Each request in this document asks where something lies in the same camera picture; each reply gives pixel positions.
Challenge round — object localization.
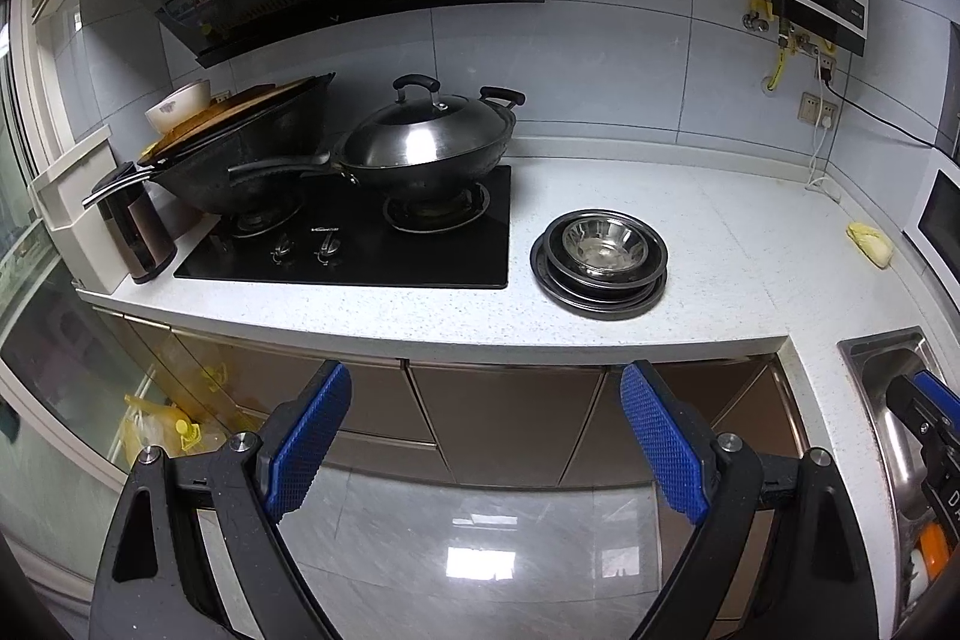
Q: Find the black gas hob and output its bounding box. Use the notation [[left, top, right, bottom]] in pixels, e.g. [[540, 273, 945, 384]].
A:
[[174, 166, 511, 289]]

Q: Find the large steel bowl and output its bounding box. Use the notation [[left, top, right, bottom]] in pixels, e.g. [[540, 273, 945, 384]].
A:
[[562, 216, 649, 280]]

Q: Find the dark electric kettle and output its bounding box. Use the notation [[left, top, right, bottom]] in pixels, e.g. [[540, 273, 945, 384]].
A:
[[82, 163, 178, 284]]

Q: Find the black frying pan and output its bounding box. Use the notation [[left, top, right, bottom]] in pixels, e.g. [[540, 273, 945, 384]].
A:
[[145, 71, 355, 217]]

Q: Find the wooden cutting board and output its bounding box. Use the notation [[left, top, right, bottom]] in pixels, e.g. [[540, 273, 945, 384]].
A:
[[137, 80, 306, 166]]

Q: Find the white power cable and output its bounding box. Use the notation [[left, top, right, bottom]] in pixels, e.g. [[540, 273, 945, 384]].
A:
[[802, 113, 847, 205]]

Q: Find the yellow oil bottle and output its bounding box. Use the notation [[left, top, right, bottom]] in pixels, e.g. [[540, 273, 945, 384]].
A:
[[119, 395, 202, 464]]

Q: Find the black power cable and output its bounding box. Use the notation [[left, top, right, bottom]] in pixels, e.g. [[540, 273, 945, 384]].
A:
[[820, 56, 939, 151]]

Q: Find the yellow gas hose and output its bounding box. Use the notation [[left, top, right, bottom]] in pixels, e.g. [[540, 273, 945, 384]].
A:
[[763, 27, 791, 96]]

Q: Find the white ceramic bowl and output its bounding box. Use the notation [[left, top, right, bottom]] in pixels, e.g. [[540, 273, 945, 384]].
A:
[[145, 80, 212, 135]]

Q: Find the wok with steel lid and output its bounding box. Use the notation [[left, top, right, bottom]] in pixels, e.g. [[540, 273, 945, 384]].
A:
[[332, 74, 527, 193]]

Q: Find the wall power socket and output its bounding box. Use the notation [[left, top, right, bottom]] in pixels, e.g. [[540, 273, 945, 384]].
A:
[[797, 91, 838, 130]]

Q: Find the white microwave oven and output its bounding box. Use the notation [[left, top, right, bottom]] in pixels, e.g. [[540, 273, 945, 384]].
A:
[[905, 149, 960, 308]]

